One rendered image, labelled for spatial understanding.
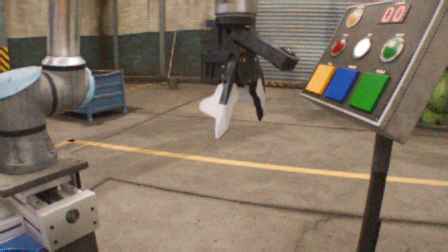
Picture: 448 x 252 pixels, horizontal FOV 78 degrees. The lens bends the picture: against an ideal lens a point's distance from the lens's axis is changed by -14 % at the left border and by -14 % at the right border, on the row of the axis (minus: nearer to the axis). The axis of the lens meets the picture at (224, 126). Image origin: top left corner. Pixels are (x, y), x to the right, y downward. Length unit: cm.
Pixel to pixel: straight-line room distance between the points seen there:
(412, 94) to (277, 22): 768
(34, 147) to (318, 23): 767
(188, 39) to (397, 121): 852
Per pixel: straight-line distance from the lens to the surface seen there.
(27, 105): 78
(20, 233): 83
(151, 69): 958
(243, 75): 53
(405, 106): 60
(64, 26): 84
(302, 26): 814
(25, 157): 79
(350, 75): 70
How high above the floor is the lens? 109
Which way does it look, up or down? 15 degrees down
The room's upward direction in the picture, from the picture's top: straight up
